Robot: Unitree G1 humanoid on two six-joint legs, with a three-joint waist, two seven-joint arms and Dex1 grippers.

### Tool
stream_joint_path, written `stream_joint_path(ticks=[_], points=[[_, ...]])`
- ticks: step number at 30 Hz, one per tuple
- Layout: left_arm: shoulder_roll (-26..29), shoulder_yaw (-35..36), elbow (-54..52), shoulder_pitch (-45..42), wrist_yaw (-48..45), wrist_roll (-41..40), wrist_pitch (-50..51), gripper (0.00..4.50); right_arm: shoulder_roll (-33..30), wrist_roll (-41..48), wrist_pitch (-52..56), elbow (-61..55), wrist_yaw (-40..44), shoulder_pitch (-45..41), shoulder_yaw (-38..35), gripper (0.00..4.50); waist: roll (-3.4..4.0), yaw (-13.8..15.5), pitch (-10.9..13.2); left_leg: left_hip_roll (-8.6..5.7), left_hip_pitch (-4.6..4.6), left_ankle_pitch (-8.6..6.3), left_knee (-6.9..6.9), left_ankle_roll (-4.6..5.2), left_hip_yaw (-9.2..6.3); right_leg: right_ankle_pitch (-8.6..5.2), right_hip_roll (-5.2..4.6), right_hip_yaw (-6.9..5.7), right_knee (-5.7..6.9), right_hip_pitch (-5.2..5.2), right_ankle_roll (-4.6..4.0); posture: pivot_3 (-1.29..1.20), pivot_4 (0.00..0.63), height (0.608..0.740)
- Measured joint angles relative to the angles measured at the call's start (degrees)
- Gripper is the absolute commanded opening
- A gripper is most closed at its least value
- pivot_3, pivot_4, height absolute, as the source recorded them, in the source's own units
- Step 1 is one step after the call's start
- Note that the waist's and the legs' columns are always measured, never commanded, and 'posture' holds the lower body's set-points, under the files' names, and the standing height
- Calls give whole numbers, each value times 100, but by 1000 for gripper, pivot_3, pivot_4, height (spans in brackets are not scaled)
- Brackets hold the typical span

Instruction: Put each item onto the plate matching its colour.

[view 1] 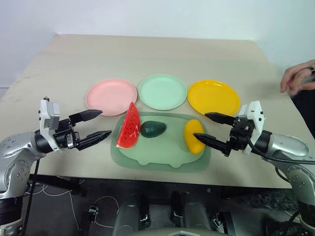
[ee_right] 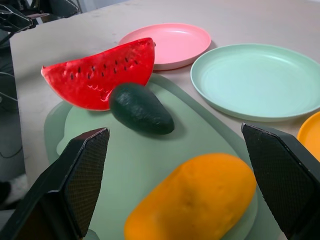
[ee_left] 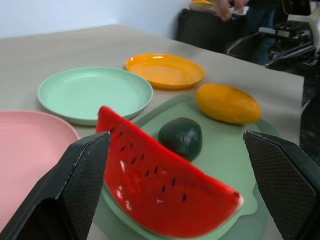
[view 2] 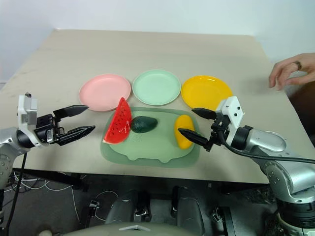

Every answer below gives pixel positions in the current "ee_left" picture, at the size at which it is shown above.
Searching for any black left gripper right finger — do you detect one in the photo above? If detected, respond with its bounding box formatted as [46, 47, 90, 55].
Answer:
[242, 130, 320, 240]

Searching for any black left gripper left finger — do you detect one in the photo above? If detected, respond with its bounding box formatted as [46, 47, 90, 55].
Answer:
[0, 131, 112, 240]

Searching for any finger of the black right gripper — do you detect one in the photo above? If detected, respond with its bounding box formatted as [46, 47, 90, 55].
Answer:
[265, 46, 318, 70]
[225, 32, 270, 56]

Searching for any pink plate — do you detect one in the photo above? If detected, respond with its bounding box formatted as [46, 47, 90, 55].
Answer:
[0, 110, 80, 222]

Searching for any orange plate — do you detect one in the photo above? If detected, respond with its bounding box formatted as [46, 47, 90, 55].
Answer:
[124, 53, 206, 91]

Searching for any green plate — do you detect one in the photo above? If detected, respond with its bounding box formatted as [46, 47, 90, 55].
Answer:
[37, 66, 154, 126]

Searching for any bystander bare hand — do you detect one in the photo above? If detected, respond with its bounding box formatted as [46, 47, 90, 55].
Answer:
[214, 0, 235, 22]

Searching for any bystander in blue jeans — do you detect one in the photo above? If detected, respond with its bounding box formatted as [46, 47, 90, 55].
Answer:
[226, 0, 285, 66]

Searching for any black case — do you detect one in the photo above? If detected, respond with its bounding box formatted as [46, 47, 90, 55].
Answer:
[175, 8, 253, 54]

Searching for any stack of coloured plates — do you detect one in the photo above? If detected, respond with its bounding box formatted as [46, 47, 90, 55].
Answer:
[189, 0, 216, 13]

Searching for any orange mango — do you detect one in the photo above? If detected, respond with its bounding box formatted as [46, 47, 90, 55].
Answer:
[195, 83, 262, 125]

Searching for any green cutting board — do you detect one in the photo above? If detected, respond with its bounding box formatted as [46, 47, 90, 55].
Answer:
[93, 93, 281, 240]

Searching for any red watermelon slice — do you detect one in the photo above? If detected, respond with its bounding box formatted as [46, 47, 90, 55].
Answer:
[95, 105, 245, 239]

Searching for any dark green avocado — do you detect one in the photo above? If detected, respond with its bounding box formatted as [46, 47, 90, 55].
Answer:
[157, 117, 203, 163]

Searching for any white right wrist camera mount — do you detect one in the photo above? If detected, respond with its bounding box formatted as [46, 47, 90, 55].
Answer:
[281, 0, 320, 49]

